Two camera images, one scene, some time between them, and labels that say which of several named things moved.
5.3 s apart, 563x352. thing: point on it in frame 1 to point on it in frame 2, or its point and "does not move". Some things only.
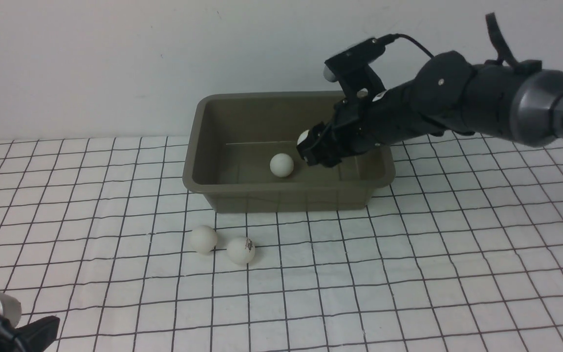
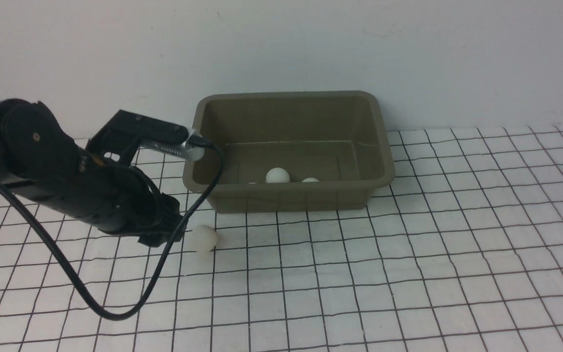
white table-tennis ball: (281, 165) to (277, 175)
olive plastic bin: (234, 135) does not move
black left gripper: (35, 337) to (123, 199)
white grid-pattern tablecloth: (481, 245) does not move
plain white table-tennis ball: (203, 239) does not move
